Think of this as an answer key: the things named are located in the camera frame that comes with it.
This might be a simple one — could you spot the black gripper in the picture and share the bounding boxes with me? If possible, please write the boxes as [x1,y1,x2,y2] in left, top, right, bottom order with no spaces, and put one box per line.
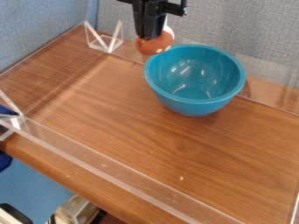
[117,0,186,40]

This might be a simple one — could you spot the brown and white toy mushroom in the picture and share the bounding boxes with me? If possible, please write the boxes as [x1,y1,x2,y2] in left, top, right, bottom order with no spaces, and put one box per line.
[134,15,174,55]

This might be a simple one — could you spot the blue plastic bowl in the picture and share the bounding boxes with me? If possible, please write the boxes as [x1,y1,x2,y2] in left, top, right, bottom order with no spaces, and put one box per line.
[144,44,246,116]

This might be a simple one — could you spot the clear acrylic back barrier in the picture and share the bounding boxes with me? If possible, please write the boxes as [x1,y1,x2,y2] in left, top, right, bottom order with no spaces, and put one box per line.
[82,20,299,116]

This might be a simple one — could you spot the clear acrylic barrier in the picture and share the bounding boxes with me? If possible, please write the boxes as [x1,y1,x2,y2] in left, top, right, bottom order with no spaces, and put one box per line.
[14,117,242,224]
[82,20,299,116]

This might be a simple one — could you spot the clear acrylic front barrier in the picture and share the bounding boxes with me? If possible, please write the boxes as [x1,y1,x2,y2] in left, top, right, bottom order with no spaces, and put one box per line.
[14,117,242,224]

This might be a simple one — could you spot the blue cloth object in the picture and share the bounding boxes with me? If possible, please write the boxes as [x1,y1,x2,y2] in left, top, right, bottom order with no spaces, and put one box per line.
[0,104,18,172]

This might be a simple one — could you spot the beige box under table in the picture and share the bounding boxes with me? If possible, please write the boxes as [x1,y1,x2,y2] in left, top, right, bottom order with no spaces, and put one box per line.
[45,195,98,224]

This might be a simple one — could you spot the black and white object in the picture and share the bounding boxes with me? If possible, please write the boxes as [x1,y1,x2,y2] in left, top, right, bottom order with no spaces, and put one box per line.
[0,203,33,224]

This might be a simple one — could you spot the clear acrylic corner bracket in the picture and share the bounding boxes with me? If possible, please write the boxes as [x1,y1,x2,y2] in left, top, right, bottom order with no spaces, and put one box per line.
[82,21,124,53]

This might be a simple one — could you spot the clear acrylic left bracket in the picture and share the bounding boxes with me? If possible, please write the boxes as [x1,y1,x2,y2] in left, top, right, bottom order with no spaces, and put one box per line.
[0,90,23,142]

